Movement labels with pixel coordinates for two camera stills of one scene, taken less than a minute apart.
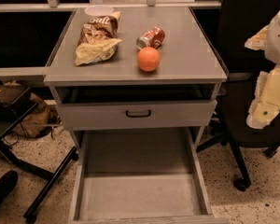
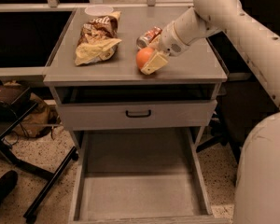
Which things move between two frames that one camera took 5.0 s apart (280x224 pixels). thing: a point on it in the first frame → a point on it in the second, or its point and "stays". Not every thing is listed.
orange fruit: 148,59 stays
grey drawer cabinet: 137,87 stays
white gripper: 279,39 → 170,41
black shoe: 2,189 stays
